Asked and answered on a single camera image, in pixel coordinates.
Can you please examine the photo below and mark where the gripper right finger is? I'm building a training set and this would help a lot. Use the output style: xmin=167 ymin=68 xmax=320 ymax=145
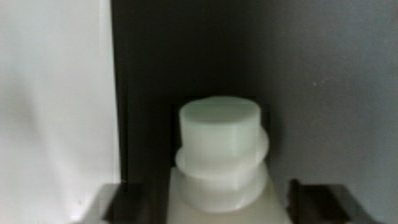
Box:
xmin=286 ymin=179 xmax=368 ymax=224

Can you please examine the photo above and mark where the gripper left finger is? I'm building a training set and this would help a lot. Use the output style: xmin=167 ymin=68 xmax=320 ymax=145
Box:
xmin=102 ymin=183 xmax=151 ymax=224

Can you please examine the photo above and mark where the white leg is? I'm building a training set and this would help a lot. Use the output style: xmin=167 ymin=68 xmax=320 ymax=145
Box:
xmin=167 ymin=95 xmax=295 ymax=224

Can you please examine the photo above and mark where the white square tabletop tray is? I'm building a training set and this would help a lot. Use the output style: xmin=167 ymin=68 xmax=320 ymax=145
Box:
xmin=0 ymin=0 xmax=119 ymax=224

